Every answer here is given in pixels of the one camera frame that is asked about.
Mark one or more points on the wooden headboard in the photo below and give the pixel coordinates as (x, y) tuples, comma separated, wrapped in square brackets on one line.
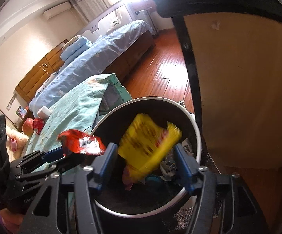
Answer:
[(37, 73)]

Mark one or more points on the white bed guard panel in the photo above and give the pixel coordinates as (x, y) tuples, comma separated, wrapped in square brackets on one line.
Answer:
[(106, 19)]

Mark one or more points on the white appliance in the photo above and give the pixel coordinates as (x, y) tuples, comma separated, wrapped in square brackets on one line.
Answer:
[(147, 20)]

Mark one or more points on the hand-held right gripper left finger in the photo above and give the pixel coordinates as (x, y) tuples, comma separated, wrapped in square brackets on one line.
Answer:
[(106, 165)]

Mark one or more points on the bed with blue sheet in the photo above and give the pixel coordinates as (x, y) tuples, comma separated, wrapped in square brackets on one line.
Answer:
[(89, 63)]

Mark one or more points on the framed picture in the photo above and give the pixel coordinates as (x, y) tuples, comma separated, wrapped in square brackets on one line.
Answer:
[(21, 112)]

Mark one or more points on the folded blue quilts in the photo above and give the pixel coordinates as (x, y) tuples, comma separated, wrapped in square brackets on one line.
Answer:
[(76, 47)]

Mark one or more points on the pink cloth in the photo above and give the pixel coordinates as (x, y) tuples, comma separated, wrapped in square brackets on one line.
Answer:
[(9, 221)]

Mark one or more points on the teal printed blanket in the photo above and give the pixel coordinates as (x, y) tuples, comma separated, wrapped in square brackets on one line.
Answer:
[(75, 112)]

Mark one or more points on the crumpled tissue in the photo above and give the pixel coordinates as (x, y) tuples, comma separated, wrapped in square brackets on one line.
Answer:
[(187, 146)]

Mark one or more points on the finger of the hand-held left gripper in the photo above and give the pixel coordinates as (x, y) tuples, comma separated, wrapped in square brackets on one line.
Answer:
[(72, 162), (54, 153)]

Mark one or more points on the white box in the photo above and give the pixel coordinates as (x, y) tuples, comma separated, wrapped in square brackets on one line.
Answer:
[(44, 112)]

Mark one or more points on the crumpled grey paper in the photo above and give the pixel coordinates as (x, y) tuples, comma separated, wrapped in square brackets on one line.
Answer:
[(169, 168)]

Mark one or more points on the red apple toy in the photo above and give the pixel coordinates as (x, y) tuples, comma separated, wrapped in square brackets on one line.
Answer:
[(28, 125)]

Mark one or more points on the wall switch panel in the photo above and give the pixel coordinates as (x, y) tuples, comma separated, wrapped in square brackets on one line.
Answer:
[(10, 101)]

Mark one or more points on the patterned curtain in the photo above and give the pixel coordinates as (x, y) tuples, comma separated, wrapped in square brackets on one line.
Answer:
[(89, 0)]

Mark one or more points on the pink wrapper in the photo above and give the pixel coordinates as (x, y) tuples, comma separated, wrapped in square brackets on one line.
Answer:
[(128, 179)]

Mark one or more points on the white air conditioner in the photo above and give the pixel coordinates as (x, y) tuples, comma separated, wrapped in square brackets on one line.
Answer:
[(57, 9)]

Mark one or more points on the cream teddy bear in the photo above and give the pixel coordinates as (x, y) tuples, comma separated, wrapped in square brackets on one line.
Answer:
[(16, 141)]

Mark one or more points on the red cloth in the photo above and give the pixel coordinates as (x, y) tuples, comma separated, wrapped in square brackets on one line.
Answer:
[(144, 4)]

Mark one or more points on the red snack packet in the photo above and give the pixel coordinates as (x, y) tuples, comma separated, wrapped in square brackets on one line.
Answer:
[(82, 141)]

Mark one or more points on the small red packet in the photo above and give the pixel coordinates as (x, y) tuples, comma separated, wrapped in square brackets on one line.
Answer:
[(38, 125)]

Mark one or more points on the black metal-rimmed trash bin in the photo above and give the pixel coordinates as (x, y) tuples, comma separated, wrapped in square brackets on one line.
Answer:
[(155, 107)]

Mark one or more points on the yellow snack packet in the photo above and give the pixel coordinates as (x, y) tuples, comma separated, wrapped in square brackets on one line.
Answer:
[(143, 146)]

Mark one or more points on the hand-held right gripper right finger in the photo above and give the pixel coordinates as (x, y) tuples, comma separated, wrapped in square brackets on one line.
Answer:
[(183, 168)]

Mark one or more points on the teal plastic item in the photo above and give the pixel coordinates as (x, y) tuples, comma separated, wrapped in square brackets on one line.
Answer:
[(154, 181)]

